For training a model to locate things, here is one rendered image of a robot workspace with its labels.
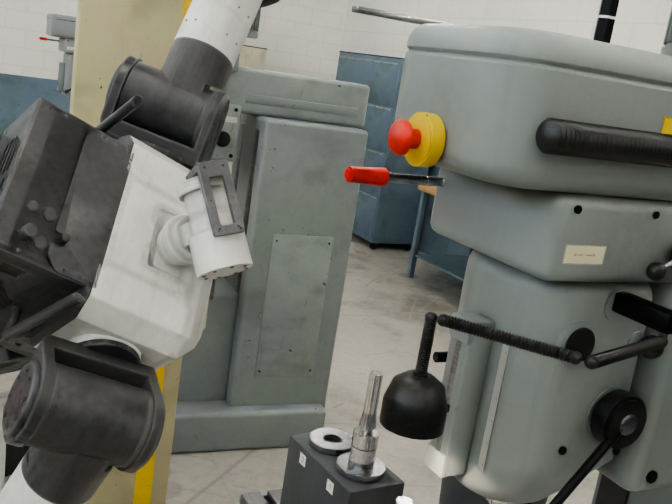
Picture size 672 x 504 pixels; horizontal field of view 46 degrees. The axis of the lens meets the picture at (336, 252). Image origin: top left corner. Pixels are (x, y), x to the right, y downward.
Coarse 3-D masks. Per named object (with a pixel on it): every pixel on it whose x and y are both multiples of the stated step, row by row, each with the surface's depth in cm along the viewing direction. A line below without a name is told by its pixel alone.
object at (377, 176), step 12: (348, 168) 97; (360, 168) 97; (372, 168) 98; (384, 168) 98; (348, 180) 97; (360, 180) 97; (372, 180) 97; (384, 180) 98; (396, 180) 99; (408, 180) 100; (420, 180) 101; (432, 180) 102; (444, 180) 103
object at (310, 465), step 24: (312, 432) 153; (336, 432) 155; (288, 456) 154; (312, 456) 147; (336, 456) 148; (288, 480) 154; (312, 480) 146; (336, 480) 140; (360, 480) 140; (384, 480) 142
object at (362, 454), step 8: (352, 440) 142; (352, 448) 142; (360, 448) 141; (368, 448) 141; (376, 448) 142; (352, 456) 142; (360, 456) 141; (368, 456) 141; (352, 464) 142; (360, 464) 141; (368, 464) 142
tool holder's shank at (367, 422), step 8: (376, 376) 139; (368, 384) 140; (376, 384) 139; (368, 392) 140; (376, 392) 139; (368, 400) 140; (376, 400) 140; (368, 408) 140; (376, 408) 141; (368, 416) 140; (360, 424) 141; (368, 424) 140; (368, 432) 141
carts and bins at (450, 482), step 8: (448, 480) 312; (456, 480) 306; (448, 488) 312; (456, 488) 307; (464, 488) 303; (440, 496) 321; (448, 496) 312; (456, 496) 307; (464, 496) 304; (472, 496) 301; (480, 496) 299
